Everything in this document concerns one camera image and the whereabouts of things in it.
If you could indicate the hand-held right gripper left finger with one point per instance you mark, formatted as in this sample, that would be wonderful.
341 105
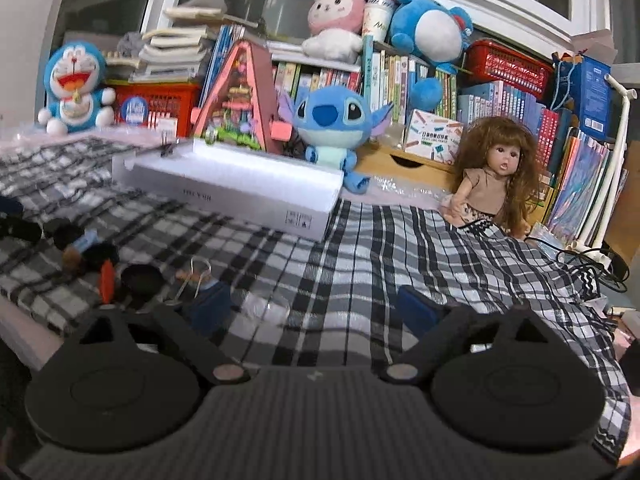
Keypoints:
212 307

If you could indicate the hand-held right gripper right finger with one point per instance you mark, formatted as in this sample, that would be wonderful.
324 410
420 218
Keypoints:
417 310

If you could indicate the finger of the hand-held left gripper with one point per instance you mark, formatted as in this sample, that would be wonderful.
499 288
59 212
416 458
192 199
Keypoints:
7 205
20 230

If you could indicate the small brown ball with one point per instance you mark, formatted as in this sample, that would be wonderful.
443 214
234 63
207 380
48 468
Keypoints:
182 276

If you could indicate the black pebble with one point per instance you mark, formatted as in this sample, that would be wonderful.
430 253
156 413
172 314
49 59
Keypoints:
142 281
102 257

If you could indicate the orange toy carrot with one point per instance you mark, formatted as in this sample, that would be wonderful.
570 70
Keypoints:
107 282

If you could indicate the white tray box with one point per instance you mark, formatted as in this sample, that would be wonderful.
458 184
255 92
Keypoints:
225 185

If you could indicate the clear plastic piece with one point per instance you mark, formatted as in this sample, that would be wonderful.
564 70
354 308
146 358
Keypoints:
265 312

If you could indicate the black and white checked blanket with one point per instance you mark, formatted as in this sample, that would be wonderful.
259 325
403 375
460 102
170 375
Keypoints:
380 250

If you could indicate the blue robot cat plush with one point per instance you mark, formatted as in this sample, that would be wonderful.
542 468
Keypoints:
75 85

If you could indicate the wooden drawer box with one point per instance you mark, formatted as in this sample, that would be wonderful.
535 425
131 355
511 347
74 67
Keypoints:
390 160

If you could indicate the doll with brown hair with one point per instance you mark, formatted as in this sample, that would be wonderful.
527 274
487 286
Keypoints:
492 175

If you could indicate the small black binder clip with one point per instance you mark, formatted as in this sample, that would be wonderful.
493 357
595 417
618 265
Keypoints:
165 149

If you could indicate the coloured pencil box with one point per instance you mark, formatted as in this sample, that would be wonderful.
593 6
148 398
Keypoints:
432 137

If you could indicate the red basket with round sticker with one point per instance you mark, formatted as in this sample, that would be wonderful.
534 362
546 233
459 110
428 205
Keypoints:
165 97

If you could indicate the grey cloth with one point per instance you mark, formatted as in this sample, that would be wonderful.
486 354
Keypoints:
130 42

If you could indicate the row of colourful folders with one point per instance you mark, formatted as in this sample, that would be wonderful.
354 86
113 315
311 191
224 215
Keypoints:
580 185

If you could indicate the blue alien plush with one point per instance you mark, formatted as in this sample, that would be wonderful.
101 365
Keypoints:
325 120

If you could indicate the row of blue spined books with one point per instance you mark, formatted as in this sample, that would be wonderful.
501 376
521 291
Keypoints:
515 110

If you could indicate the stack of worn books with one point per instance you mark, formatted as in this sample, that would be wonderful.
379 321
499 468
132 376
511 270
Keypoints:
170 50

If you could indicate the row of green spined books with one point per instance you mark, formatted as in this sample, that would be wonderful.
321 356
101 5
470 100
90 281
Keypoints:
385 72

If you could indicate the white pipe rack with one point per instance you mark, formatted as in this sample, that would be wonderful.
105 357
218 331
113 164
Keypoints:
617 160

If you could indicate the row of tall thin books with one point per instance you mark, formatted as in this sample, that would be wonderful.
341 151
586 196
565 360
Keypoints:
220 55

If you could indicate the red plastic basket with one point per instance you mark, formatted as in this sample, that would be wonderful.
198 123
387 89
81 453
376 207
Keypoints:
505 67

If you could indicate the blue cardboard box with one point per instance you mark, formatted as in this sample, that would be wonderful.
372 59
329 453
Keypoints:
585 95

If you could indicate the large blue and white plush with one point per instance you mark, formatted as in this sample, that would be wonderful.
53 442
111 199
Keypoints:
425 30

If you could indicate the white paper cup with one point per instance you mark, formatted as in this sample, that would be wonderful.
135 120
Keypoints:
377 20

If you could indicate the pink bunny plush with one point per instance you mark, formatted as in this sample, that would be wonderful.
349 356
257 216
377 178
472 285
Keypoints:
332 20

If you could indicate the pink A-frame miniature house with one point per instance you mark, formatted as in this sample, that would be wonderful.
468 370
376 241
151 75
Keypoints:
252 80

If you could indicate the white window frame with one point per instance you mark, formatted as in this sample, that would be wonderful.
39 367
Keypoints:
525 15

